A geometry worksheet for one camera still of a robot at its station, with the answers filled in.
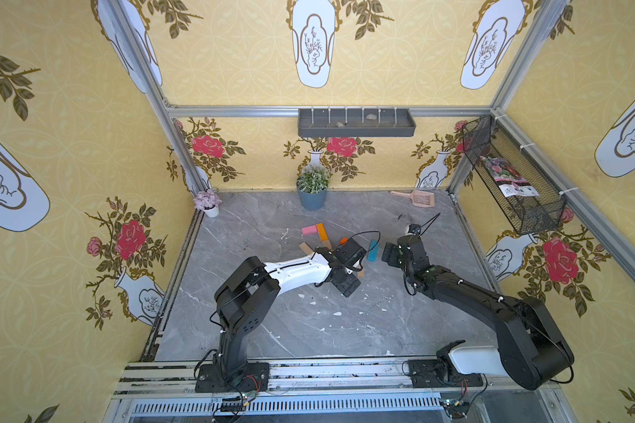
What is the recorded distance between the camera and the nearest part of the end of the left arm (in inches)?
26.1

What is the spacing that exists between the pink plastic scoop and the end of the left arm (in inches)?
19.0

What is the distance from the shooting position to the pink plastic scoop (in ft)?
3.91
